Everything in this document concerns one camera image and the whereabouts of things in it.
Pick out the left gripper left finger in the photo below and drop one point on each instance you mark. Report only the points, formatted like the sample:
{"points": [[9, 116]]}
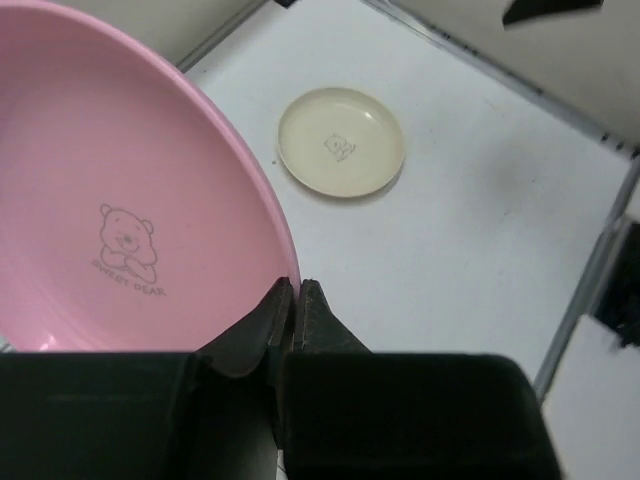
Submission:
{"points": [[207, 414]]}

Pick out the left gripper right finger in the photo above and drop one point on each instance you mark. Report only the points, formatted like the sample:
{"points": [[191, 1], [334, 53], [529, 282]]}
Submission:
{"points": [[349, 413]]}

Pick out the pink plate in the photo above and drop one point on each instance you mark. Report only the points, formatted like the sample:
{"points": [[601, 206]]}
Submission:
{"points": [[133, 214]]}

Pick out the cream plate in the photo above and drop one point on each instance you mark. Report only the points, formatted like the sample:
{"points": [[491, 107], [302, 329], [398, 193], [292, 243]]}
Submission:
{"points": [[340, 142]]}

